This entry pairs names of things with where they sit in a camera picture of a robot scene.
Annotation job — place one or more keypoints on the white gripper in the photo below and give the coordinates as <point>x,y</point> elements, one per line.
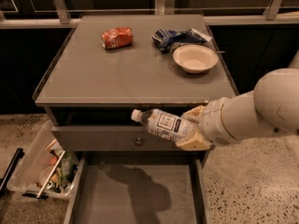
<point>214,121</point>

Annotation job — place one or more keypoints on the clear plastic water bottle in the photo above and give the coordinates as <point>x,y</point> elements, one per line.
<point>165,125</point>

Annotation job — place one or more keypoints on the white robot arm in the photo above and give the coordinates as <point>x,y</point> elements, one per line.
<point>270,110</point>

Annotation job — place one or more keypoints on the round metal drawer knob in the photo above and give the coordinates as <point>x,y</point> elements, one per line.
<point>138,142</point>

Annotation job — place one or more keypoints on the grey drawer cabinet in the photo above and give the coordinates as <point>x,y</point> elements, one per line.
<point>89,85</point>

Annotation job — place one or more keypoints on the grey open middle drawer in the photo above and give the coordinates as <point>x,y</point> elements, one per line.
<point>136,191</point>

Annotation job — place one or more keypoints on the grey top drawer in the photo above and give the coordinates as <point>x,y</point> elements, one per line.
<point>109,138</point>

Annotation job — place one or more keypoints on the white paper bowl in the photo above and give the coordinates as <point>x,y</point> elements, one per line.
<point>195,59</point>

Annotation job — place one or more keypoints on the blue crumpled chip bag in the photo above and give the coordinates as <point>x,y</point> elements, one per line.
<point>166,40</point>

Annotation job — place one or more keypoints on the crushed red soda can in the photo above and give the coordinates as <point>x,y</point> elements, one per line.
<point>117,38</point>

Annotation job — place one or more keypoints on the clear plastic storage bin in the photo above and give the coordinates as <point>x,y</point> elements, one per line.
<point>37,163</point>

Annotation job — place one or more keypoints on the metal window frame rail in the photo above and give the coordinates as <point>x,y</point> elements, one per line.
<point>32,14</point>

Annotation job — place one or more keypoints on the black bin lid handle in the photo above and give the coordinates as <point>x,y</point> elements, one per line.
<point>19,153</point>

